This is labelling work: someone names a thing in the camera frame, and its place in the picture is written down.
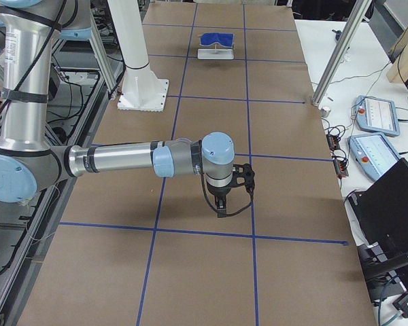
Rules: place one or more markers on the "black laptop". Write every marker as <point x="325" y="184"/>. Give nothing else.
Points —
<point x="382" y="213"/>

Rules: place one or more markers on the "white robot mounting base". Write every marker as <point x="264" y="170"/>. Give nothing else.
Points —
<point x="141" y="89"/>

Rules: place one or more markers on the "blue grey towel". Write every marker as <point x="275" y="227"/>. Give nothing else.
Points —
<point x="226" y="40"/>

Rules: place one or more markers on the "lower teach pendant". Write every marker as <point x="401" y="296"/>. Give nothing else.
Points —
<point x="374" y="153"/>

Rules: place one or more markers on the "white rack base tray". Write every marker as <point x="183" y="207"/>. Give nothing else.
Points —
<point x="215" y="54"/>

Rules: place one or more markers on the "upper teach pendant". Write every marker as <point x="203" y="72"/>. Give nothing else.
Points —
<point x="374" y="114"/>

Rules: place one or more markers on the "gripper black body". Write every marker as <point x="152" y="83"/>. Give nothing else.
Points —
<point x="218" y="191"/>

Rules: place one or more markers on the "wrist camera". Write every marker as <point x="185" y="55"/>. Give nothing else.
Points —
<point x="243" y="175"/>

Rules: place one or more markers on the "small silver cylinder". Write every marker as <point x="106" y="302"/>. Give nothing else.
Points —
<point x="325" y="111"/>

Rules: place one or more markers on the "grey power box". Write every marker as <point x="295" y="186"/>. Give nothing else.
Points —
<point x="53" y="84"/>

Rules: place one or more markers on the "aluminium frame post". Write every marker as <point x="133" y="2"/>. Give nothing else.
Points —
<point x="359" y="10"/>

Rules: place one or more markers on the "teach pendant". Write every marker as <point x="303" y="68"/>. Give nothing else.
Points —
<point x="374" y="114"/>
<point x="374" y="153"/>

